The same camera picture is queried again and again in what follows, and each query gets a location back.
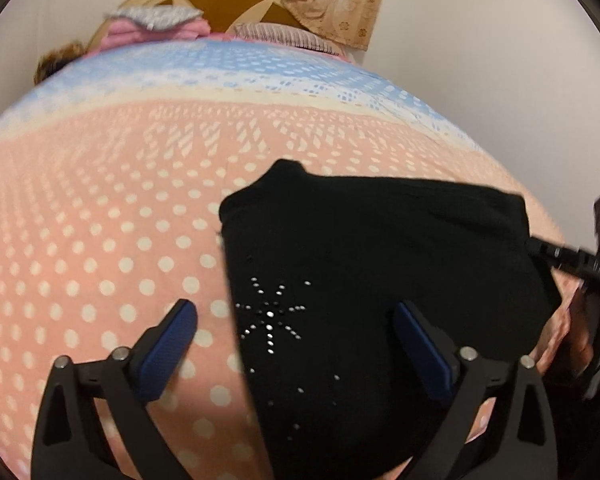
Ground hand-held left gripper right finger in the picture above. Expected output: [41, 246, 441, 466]
[390, 298, 561, 480]

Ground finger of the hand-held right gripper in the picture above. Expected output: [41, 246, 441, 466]
[525, 237, 583, 275]

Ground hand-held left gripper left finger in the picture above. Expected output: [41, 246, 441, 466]
[30, 298, 201, 480]

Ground black pants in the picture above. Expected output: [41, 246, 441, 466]
[219, 158, 561, 480]

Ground person's right hand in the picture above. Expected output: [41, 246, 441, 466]
[555, 285, 600, 381]

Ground pink polka dot bedspread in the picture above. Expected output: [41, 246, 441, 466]
[0, 37, 588, 480]

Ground brown fluffy cushion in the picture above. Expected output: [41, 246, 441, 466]
[34, 42, 88, 83]

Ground folded pink blanket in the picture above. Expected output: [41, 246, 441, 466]
[100, 17, 211, 51]

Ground grey patterned pillow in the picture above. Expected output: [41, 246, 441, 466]
[105, 6, 203, 31]

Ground striped pink pillow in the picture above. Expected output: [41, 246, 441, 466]
[228, 21, 353, 58]

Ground beige patterned curtain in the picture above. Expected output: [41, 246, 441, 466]
[172, 0, 388, 52]

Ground cream wooden headboard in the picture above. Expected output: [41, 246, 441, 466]
[87, 0, 301, 53]

